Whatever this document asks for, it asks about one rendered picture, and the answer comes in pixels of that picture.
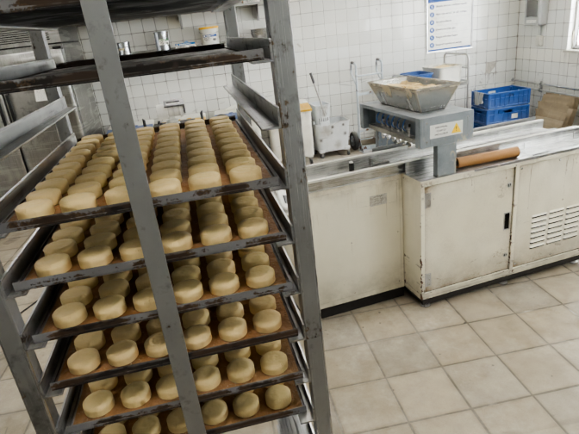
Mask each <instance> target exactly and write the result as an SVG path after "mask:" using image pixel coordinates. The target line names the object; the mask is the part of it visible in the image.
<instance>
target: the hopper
mask: <svg viewBox="0 0 579 434"><path fill-rule="evenodd" d="M418 81H419V82H418ZM367 83H368V84H369V86H370V87H371V89H372V90H373V92H374V93H375V95H376V96H377V99H378V100H379V102H380V103H381V104H385V105H389V106H392V107H396V108H400V109H406V110H410V111H414V112H417V113H425V112H430V111H434V110H440V109H445V108H446V107H447V105H448V103H449V101H450V100H451V98H452V97H453V95H454V93H455V92H456V90H457V89H458V86H459V85H460V84H461V83H462V82H458V81H451V80H444V79H436V78H429V77H415V76H402V77H392V78H386V79H381V80H375V81H370V82H367ZM388 83H389V84H402V83H404V84H405V85H407V84H409V85H410V84H416V83H421V84H423V86H427V85H428V84H435V85H438V86H433V87H427V88H422V89H417V90H413V89H408V88H402V87H397V86H391V85H386V84H388ZM439 84H441V85H439Z"/></svg>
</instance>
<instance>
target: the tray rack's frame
mask: <svg viewBox="0 0 579 434"><path fill-rule="evenodd" d="M79 1H80V4H81V8H82V11H83V15H84V21H85V25H86V28H87V32H88V35H89V39H90V45H91V49H92V52H93V56H94V60H95V63H96V69H97V73H98V76H99V80H100V84H101V87H102V91H103V97H104V101H105V104H106V108H107V111H108V115H109V121H110V125H111V128H112V132H113V135H114V139H115V145H116V149H117V152H118V156H119V159H120V163H121V169H122V173H123V176H124V180H125V184H126V187H127V191H128V197H129V200H130V204H131V208H132V211H133V215H134V221H135V225H136V228H137V232H138V235H139V239H140V245H141V249H142V252H143V256H144V259H145V263H146V269H147V273H148V276H149V280H150V283H151V287H152V291H153V297H154V300H155V304H156V308H157V311H158V315H159V321H160V324H161V328H162V332H163V335H164V339H165V345H166V349H167V352H168V356H169V359H170V363H171V369H172V373H173V376H174V380H175V383H176V387H177V393H178V396H179V399H180V403H181V407H182V410H183V414H184V420H185V424H186V427H187V431H188V434H207V433H206V430H205V426H204V422H203V418H202V411H201V407H200V404H199V400H198V396H197V392H196V385H195V382H194V378H193V374H192V370H191V366H190V359H189V356H188V351H187V348H186V344H185V340H184V334H183V329H182V326H181V322H180V318H179V314H178V310H177V303H176V300H175V296H174V292H173V288H172V285H171V278H170V274H169V270H168V266H167V262H166V258H165V252H164V247H163V244H162V240H161V236H160V232H159V225H158V222H157V218H156V214H155V210H154V206H153V199H152V196H151V192H150V188H149V184H148V181H147V176H146V170H145V165H144V162H143V158H142V154H141V150H140V143H139V140H138V136H137V132H136V128H135V125H134V118H133V114H132V110H131V106H130V102H129V99H128V92H127V88H126V84H125V80H124V77H123V72H122V68H121V61H120V58H119V54H118V50H117V46H116V43H115V36H114V32H113V28H112V24H111V20H110V16H109V10H108V6H107V2H106V0H79ZM263 3H264V10H265V24H266V31H267V38H271V44H272V51H273V59H274V62H271V74H272V82H273V89H274V97H275V104H276V105H277V106H278V107H279V111H280V118H281V126H282V128H279V129H278V132H279V139H280V146H281V153H282V161H283V166H284V167H285V168H286V170H287V178H288V185H289V188H288V189H286V197H287V204H288V211H289V220H290V222H291V224H292V225H293V229H294V236H295V243H294V244H292V247H293V255H294V262H295V269H296V273H297V275H298V276H299V280H300V288H301V293H300V294H299V295H298V298H299V305H300V313H301V317H302V320H303V323H304V325H305V332H306V340H303V341H304V348H305V356H306V360H307V362H308V366H309V368H310V376H311V382H309V383H308V384H309V392H310V398H311V400H312V403H313V405H314V412H315V420H316V421H314V434H333V425H332V417H331V408H330V399H329V391H328V382H327V366H326V357H325V348H324V339H323V331H322V322H321V305H320V296H319V289H318V280H317V271H316V262H315V254H314V237H313V228H312V220H311V211H310V202H309V193H308V177H307V168H306V159H305V151H304V143H303V134H302V117H301V109H300V100H299V91H298V82H297V74H296V57H295V48H294V40H293V31H292V23H291V14H290V0H263ZM24 325H25V324H24V321H23V319H22V315H21V313H20V310H19V307H18V306H17V303H16V299H15V298H12V299H8V300H5V298H4V295H3V291H2V289H1V287H0V346H1V348H2V350H3V354H4V356H5V358H6V361H7V363H8V365H9V369H10V371H11V373H12V375H13V377H14V380H15V382H16V385H17V388H18V390H19V393H20V395H21V397H22V400H23V403H24V405H25V407H26V409H27V412H28V416H29V417H30V419H31V422H32V424H33V427H34V430H35V432H36V434H57V431H56V430H55V427H56V424H57V422H58V419H59V414H58V411H57V408H56V406H55V404H54V401H53V397H52V398H47V399H44V398H43V396H42V393H41V391H40V387H39V385H38V383H39V380H40V377H41V375H42V369H41V366H40V363H39V360H38V358H37V356H36V353H35V351H34V350H30V351H25V349H24V347H23V344H22V341H21V338H20V336H19V334H20V333H21V331H22V328H23V327H24Z"/></svg>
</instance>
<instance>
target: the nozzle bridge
mask: <svg viewBox="0 0 579 434"><path fill-rule="evenodd" d="M359 109H360V126H361V128H363V129H365V128H371V129H373V130H375V131H376V147H379V146H387V145H392V144H394V143H395V142H394V141H392V139H391V136H393V137H396V138H398V139H400V140H405V141H407V142H410V143H413V144H415V147H416V148H419V149H424V148H428V147H433V176H434V177H445V176H449V175H453V174H456V157H457V142H458V141H462V140H470V139H473V127H474V109H471V108H463V107H459V106H454V105H449V104H448V105H447V107H446V108H445V109H440V110H434V111H430V112H425V113H417V112H414V111H410V110H406V109H403V108H396V107H392V106H389V105H385V104H381V103H380V102H379V100H378V101H373V102H363V103H360V104H359ZM378 112H380V113H379V114H378ZM377 114H378V117H377ZM383 114H384V115H383ZM382 115H383V116H384V119H385V123H386V120H387V117H388V115H389V124H390V125H391V121H392V118H393V117H394V116H395V118H394V122H395V127H396V124H397V121H398V119H399V118H401V119H400V120H399V121H400V128H402V123H403V122H404V120H405V126H406V130H408V124H409V123H410V124H411V132H412V133H411V134H412V135H411V136H408V131H407V132H406V133H405V134H402V130H400V132H399V133H398V132H397V130H396V128H395V130H394V131H392V130H391V126H390V128H389V129H387V128H386V125H385V127H382V123H379V122H377V120H378V121H381V119H382ZM382 133H385V134H387V135H390V139H387V137H386V135H385V138H383V137H382Z"/></svg>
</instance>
